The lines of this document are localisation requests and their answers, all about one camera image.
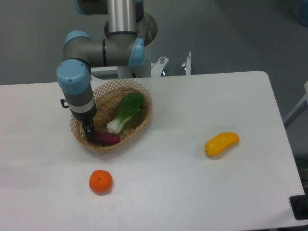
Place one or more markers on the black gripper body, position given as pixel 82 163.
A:
pixel 86 118

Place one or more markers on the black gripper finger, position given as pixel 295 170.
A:
pixel 89 130

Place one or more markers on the purple sweet potato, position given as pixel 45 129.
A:
pixel 106 138

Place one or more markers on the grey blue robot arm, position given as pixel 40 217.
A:
pixel 81 53

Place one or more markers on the woven wicker basket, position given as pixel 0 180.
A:
pixel 107 98

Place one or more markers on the green bok choy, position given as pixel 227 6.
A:
pixel 128 107

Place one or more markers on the orange tangerine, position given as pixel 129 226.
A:
pixel 100 181

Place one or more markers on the yellow mango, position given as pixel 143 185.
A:
pixel 221 142

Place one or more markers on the white furniture leg right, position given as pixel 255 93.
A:
pixel 296 111

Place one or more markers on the black device at table edge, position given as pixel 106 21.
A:
pixel 299 204

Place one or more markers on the white metal frame bracket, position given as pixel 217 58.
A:
pixel 158 67

